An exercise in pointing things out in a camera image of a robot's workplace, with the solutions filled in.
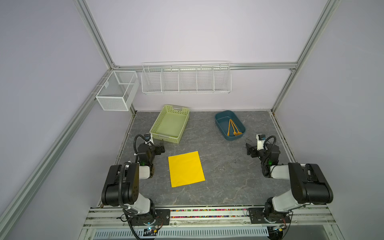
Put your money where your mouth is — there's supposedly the orange plastic spoon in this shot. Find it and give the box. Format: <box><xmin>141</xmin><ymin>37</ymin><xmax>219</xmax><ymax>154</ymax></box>
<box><xmin>233</xmin><ymin>121</ymin><xmax>243</xmax><ymax>136</ymax></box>

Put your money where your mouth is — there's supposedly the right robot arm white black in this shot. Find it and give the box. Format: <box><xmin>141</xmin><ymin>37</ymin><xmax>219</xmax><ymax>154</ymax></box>
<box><xmin>246</xmin><ymin>134</ymin><xmax>334</xmax><ymax>224</ymax></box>

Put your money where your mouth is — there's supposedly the green perforated plastic basket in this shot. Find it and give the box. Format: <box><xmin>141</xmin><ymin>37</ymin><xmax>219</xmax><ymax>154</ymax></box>
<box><xmin>150</xmin><ymin>105</ymin><xmax>190</xmax><ymax>144</ymax></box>

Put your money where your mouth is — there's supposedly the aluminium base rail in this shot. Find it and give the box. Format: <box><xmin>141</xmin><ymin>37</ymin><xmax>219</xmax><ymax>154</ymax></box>
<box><xmin>79</xmin><ymin>205</ymin><xmax>344</xmax><ymax>240</ymax></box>

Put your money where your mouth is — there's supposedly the yellow paper napkin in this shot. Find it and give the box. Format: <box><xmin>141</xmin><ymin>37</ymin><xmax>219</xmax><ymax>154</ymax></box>
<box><xmin>168</xmin><ymin>151</ymin><xmax>206</xmax><ymax>188</ymax></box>

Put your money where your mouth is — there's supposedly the white wire shelf rack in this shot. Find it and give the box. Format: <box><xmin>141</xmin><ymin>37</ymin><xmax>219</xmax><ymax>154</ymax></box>
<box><xmin>141</xmin><ymin>61</ymin><xmax>232</xmax><ymax>94</ymax></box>

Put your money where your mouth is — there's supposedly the orange plastic knife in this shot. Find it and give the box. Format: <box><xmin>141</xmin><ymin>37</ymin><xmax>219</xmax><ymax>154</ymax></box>
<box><xmin>227</xmin><ymin>119</ymin><xmax>232</xmax><ymax>137</ymax></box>

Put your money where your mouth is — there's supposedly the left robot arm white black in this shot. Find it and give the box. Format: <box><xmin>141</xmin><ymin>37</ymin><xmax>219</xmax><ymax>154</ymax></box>
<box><xmin>101</xmin><ymin>133</ymin><xmax>170</xmax><ymax>226</ymax></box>

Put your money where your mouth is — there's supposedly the orange plastic fork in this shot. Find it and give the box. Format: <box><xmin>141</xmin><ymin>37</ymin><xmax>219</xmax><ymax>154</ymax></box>
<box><xmin>230</xmin><ymin>119</ymin><xmax>238</xmax><ymax>136</ymax></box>

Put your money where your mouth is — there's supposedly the dark teal plastic bin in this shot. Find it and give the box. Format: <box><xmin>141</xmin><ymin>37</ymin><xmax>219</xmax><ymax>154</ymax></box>
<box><xmin>215</xmin><ymin>110</ymin><xmax>246</xmax><ymax>141</ymax></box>

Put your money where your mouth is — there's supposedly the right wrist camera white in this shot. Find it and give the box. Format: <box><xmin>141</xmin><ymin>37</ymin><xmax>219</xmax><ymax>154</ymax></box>
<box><xmin>257</xmin><ymin>134</ymin><xmax>266</xmax><ymax>151</ymax></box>

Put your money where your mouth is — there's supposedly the white mesh wall basket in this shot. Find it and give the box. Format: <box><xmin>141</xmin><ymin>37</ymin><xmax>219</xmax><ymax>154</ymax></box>
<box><xmin>96</xmin><ymin>71</ymin><xmax>140</xmax><ymax>112</ymax></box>

